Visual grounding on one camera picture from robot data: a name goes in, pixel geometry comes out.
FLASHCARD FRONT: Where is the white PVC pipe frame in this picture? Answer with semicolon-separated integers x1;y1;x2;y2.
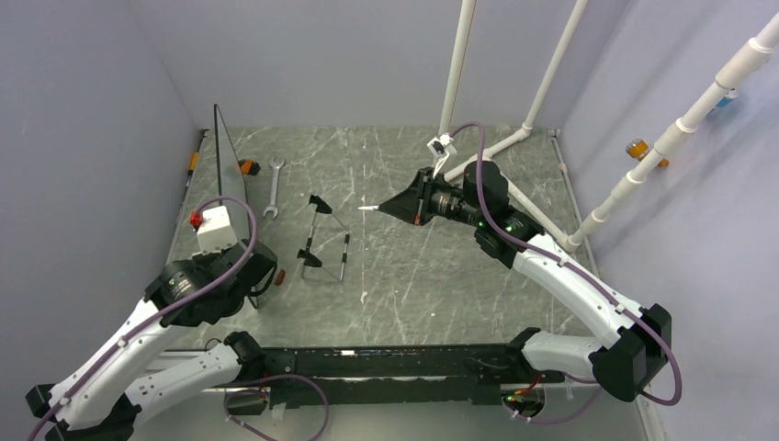
436;0;591;252

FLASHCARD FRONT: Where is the orange black small block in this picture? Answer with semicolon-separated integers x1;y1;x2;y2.
239;159;262;176

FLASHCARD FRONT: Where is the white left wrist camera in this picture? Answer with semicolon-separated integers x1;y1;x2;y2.
188;206;238;254

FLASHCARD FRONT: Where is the white diagonal PVC pipe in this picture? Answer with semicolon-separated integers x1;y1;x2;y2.
562;16;778;252

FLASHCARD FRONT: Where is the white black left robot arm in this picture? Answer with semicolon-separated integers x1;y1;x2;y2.
26;240;277;440

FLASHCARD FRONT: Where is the red marker cap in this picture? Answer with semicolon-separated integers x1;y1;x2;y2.
274;269;286;287

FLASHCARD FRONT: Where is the orange yellow wall fitting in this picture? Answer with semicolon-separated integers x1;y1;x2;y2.
626;139;649;162

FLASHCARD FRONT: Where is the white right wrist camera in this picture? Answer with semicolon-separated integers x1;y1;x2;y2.
426;133;457;177

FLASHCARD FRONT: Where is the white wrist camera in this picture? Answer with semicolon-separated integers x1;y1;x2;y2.
426;133;457;177
188;206;238;254

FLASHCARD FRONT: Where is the white framed whiteboard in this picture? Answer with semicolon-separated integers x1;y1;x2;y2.
212;103;263;311

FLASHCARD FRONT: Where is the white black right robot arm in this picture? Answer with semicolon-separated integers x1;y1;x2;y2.
374;162;672;402

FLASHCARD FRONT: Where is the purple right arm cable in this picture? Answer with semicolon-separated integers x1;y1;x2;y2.
446;121;684;407

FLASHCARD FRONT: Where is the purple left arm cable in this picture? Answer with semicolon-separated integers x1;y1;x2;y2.
24;196;259;441

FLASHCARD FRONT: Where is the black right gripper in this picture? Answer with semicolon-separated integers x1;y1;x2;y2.
380;166;485;228

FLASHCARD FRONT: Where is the silver open-end wrench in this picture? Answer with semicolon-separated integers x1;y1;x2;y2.
263;156;286;219

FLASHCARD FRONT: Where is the orange black edge tool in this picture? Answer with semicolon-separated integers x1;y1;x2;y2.
187;152;199;178

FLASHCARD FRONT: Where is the blue wall fitting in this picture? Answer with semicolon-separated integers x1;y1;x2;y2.
715;88;738;108

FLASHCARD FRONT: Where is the wire whiteboard stand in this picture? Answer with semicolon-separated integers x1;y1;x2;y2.
297;193;352;284

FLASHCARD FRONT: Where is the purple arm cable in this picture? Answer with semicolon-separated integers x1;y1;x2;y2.
24;196;259;441
446;121;684;407

